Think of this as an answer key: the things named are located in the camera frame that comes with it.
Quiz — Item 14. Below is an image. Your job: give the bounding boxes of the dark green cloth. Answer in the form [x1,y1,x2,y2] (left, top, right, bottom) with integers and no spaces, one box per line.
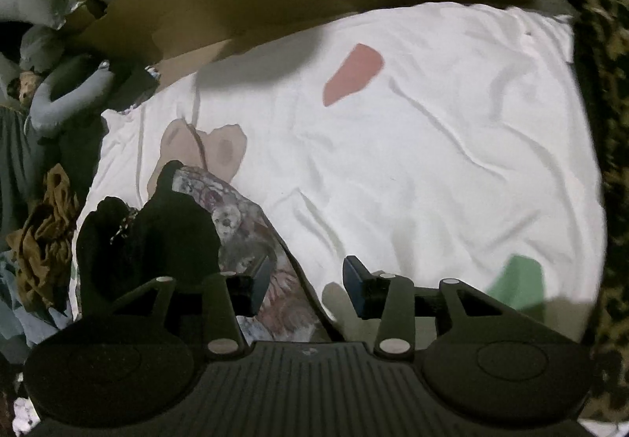
[0,107,50,241]

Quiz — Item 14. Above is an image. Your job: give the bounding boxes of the grey neck pillow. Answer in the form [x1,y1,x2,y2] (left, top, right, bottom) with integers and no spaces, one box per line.
[20,24,116,140]

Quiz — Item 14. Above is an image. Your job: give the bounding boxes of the leopard print cloth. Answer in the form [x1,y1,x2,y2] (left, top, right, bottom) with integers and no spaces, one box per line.
[557,0,629,423]

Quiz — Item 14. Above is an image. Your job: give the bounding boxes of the tan plush toy face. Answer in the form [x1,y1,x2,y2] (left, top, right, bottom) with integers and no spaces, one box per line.
[17,70,45,103]

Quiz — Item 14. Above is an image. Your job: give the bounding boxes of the black shorts floral side panels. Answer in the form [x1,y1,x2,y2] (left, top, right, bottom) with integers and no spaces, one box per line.
[76,160,345,344]

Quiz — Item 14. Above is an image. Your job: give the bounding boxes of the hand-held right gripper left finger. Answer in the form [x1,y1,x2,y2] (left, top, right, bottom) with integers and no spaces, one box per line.
[112,256,274,360]

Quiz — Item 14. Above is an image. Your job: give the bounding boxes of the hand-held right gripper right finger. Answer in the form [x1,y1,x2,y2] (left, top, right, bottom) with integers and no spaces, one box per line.
[342,255,497,361]

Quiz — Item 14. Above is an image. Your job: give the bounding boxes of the white printed bedsheet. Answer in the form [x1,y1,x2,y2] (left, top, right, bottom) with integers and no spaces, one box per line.
[69,2,607,344]

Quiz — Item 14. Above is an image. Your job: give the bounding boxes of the mustard brown garment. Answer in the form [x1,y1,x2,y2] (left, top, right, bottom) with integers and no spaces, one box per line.
[7,164,82,312]

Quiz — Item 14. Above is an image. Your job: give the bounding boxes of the light blue cloth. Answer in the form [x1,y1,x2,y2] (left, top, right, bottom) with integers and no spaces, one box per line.
[0,260,74,364]

